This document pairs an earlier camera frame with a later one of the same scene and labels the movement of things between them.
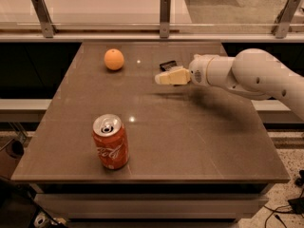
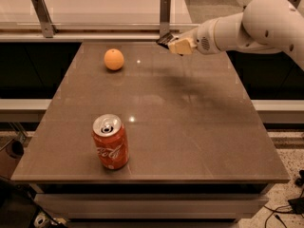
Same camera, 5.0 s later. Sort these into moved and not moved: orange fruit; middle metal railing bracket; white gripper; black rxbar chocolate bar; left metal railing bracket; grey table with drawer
Moved: black rxbar chocolate bar; white gripper
Not moved: orange fruit; left metal railing bracket; middle metal railing bracket; grey table with drawer
